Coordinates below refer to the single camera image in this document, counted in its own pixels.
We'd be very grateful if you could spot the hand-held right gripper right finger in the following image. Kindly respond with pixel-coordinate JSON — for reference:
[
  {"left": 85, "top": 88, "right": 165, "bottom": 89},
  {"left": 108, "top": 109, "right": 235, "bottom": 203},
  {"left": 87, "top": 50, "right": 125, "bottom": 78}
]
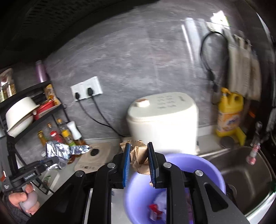
[{"left": 147, "top": 142, "right": 252, "bottom": 224}]

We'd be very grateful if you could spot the red label oil bottle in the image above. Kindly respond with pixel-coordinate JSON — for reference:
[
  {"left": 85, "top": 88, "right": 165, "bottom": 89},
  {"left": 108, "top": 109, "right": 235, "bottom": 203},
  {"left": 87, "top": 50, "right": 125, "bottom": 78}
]
[{"left": 50, "top": 131, "right": 63, "bottom": 143}]

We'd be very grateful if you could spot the red white carton piece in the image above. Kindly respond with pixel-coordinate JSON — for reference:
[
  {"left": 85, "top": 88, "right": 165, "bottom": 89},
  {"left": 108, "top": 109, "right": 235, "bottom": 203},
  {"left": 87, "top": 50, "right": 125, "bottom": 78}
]
[{"left": 149, "top": 203, "right": 165, "bottom": 221}]

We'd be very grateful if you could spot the white wall socket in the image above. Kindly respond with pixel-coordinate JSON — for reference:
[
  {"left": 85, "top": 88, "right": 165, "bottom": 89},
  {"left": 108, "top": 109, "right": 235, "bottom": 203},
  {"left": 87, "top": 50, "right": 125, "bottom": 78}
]
[
  {"left": 71, "top": 83, "right": 87, "bottom": 101},
  {"left": 83, "top": 76, "right": 103, "bottom": 97}
]

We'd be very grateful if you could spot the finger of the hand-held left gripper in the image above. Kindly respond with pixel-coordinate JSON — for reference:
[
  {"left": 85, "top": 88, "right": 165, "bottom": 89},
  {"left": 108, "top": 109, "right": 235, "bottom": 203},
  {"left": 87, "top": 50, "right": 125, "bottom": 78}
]
[
  {"left": 32, "top": 159, "right": 50, "bottom": 167},
  {"left": 41, "top": 156, "right": 60, "bottom": 172}
]

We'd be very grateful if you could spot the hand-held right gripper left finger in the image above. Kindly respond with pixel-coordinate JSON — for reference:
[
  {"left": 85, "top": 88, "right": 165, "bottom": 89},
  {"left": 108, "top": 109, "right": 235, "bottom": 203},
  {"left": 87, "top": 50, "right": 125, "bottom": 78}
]
[{"left": 27, "top": 143, "right": 132, "bottom": 224}]

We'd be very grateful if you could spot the red plastic box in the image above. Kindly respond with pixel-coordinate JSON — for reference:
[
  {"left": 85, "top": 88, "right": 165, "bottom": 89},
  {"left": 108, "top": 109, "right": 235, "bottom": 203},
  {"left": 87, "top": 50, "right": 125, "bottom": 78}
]
[{"left": 33, "top": 100, "right": 56, "bottom": 120}]

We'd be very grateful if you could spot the person's left forearm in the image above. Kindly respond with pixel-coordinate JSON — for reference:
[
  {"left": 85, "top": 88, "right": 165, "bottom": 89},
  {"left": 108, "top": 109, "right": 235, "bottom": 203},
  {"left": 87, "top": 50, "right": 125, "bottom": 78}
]
[{"left": 4, "top": 202, "right": 31, "bottom": 224}]

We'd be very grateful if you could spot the white air fryer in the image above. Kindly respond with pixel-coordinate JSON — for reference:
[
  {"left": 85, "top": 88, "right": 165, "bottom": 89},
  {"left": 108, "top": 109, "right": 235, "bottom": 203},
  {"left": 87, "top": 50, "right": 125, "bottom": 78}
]
[{"left": 126, "top": 92, "right": 200, "bottom": 155}]

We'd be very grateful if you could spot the green label yellow cap bottle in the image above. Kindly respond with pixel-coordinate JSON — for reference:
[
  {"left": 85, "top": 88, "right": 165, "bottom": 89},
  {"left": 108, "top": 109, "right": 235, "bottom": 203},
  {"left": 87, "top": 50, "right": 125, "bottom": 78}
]
[{"left": 61, "top": 129, "right": 76, "bottom": 147}]

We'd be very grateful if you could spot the glass jar of grains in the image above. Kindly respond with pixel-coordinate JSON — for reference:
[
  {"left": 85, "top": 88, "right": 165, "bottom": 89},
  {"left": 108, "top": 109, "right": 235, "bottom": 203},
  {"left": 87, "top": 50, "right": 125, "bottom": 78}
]
[
  {"left": 0, "top": 85, "right": 9, "bottom": 103},
  {"left": 7, "top": 80, "right": 17, "bottom": 96}
]

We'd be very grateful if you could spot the beige induction cooker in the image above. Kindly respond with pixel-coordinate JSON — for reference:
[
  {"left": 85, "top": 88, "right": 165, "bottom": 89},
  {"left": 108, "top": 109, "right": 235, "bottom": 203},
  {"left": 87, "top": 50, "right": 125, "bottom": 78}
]
[{"left": 74, "top": 142, "right": 114, "bottom": 173}]

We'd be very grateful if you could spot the brown paper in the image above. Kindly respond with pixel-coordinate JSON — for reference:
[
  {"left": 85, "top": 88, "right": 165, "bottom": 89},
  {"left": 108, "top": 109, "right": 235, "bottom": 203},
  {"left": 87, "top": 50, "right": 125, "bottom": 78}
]
[{"left": 129, "top": 140, "right": 152, "bottom": 175}]

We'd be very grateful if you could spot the faucet with pink filter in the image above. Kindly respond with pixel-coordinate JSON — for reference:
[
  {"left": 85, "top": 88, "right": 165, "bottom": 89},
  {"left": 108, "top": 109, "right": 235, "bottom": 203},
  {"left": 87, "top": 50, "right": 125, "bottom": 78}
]
[{"left": 246, "top": 121, "right": 264, "bottom": 166}]

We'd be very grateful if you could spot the clear adhesive wall hook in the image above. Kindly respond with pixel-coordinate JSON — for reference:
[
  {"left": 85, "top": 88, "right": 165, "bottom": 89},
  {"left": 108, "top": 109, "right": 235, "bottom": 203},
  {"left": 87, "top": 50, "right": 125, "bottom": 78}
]
[{"left": 212, "top": 13, "right": 230, "bottom": 28}]

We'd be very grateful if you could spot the person's left hand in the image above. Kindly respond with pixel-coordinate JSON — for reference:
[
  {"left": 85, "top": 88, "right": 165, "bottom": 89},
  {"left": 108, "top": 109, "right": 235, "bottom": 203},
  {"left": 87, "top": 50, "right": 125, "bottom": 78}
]
[{"left": 9, "top": 185, "right": 41, "bottom": 216}]

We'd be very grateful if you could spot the black power cable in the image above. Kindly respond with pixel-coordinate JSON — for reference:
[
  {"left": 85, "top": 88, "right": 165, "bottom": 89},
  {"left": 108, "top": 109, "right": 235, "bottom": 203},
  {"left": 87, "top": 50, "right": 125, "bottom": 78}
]
[
  {"left": 87, "top": 87, "right": 132, "bottom": 138},
  {"left": 74, "top": 92, "right": 112, "bottom": 128}
]

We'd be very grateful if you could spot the aluminium foil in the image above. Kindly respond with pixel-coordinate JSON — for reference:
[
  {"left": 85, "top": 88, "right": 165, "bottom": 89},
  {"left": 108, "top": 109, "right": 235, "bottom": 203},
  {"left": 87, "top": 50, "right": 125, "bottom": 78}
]
[{"left": 46, "top": 141, "right": 90, "bottom": 170}]

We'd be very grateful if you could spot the yellow detergent bottle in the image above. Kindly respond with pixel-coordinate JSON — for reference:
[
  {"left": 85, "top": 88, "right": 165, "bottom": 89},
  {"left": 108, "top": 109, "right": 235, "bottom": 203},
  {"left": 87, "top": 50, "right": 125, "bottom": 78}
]
[{"left": 216, "top": 87, "right": 244, "bottom": 138}]

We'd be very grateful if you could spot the yellow snack packet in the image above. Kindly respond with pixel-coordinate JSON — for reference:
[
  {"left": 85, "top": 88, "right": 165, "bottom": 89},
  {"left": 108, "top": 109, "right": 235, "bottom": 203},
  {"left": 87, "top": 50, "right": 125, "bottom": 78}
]
[{"left": 44, "top": 84, "right": 61, "bottom": 106}]

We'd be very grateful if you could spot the hanging clear plastic bag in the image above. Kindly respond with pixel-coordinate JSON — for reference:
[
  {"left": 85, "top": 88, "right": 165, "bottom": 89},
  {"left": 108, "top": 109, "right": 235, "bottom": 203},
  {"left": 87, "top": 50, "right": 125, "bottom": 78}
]
[
  {"left": 248, "top": 47, "right": 263, "bottom": 101},
  {"left": 224, "top": 32, "right": 253, "bottom": 98}
]

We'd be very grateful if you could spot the purple plastic bucket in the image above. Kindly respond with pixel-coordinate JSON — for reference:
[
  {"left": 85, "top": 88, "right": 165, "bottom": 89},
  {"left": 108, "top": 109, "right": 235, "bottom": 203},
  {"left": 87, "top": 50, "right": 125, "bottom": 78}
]
[{"left": 123, "top": 153, "right": 226, "bottom": 224}]

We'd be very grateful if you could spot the hanging black cable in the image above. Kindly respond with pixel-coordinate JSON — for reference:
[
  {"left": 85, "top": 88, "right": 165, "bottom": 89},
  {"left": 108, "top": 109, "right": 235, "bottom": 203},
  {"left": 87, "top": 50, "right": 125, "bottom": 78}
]
[{"left": 200, "top": 31, "right": 229, "bottom": 104}]

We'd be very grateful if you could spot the steel kitchen sink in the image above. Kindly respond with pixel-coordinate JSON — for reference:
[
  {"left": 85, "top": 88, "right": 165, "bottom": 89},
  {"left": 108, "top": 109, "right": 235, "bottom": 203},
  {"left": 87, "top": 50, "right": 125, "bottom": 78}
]
[{"left": 198, "top": 145, "right": 275, "bottom": 218}]

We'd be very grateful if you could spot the black metal shelf rack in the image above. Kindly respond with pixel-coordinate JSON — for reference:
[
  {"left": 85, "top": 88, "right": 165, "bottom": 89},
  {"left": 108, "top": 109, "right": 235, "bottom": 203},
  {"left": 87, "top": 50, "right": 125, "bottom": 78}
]
[{"left": 0, "top": 81, "right": 66, "bottom": 194}]

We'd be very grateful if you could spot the round metal lid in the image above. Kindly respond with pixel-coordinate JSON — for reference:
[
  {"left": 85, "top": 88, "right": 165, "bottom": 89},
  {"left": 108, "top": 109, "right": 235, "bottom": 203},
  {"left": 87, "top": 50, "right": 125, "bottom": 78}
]
[{"left": 221, "top": 138, "right": 236, "bottom": 149}]

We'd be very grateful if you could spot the white plate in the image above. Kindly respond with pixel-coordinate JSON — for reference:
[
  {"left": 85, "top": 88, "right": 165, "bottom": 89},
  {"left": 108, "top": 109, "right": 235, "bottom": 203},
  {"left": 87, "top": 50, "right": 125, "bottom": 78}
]
[{"left": 6, "top": 121, "right": 33, "bottom": 138}]

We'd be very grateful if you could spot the white rectangular dish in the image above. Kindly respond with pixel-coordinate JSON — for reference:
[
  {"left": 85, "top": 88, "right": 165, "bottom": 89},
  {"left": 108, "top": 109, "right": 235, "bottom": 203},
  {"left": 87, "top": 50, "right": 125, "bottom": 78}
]
[{"left": 40, "top": 169, "right": 60, "bottom": 191}]

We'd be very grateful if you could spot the purple plastic bottle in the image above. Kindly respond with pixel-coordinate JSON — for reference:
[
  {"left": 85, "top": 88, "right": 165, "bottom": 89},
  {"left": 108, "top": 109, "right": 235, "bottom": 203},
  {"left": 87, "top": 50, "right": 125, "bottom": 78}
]
[{"left": 36, "top": 60, "right": 48, "bottom": 83}]

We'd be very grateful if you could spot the yellow sponge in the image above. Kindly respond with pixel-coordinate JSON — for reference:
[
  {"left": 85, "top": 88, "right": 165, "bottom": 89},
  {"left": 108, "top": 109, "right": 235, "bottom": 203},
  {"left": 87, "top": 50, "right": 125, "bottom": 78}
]
[{"left": 234, "top": 127, "right": 247, "bottom": 146}]

